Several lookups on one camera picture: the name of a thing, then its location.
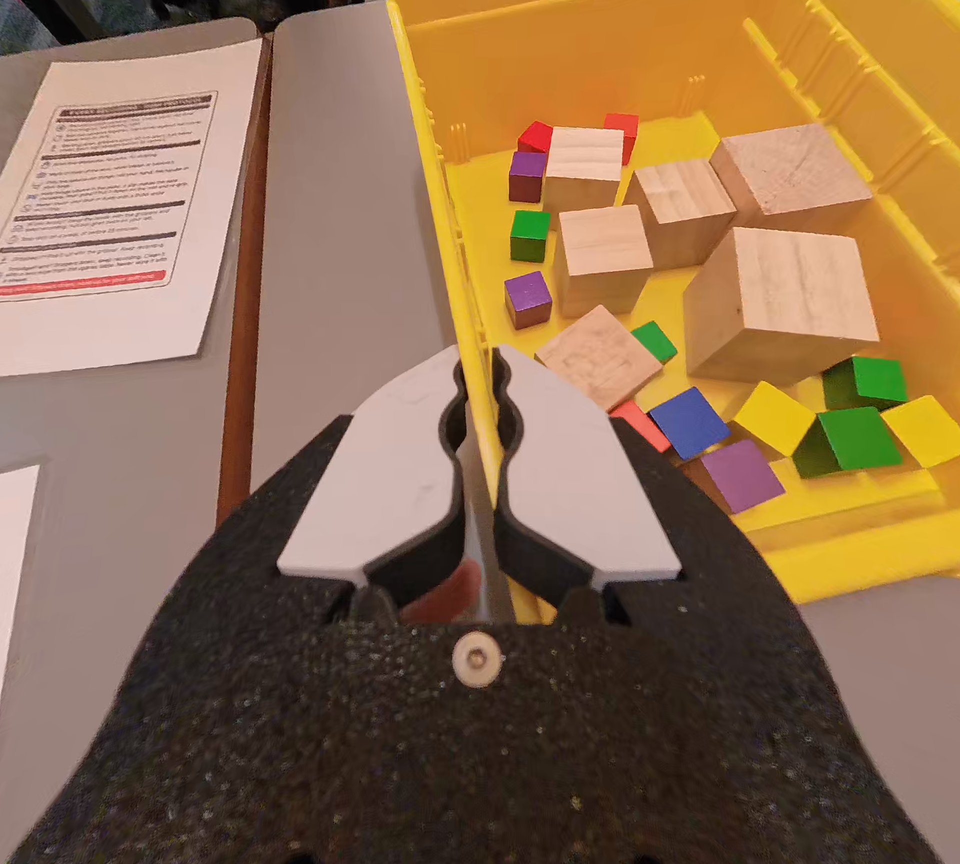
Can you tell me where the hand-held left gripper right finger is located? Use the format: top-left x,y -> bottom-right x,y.
491,345 -> 684,608

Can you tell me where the printed paper sheet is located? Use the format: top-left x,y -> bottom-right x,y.
0,39 -> 264,379

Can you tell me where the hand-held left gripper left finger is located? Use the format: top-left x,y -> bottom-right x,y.
276,345 -> 470,607

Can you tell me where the group of small coloured cubes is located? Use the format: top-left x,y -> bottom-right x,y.
504,114 -> 960,514

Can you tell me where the group of plain wooden cubes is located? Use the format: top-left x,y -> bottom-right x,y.
534,123 -> 880,413

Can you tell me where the white paper sheet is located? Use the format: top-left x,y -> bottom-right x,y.
0,465 -> 40,685

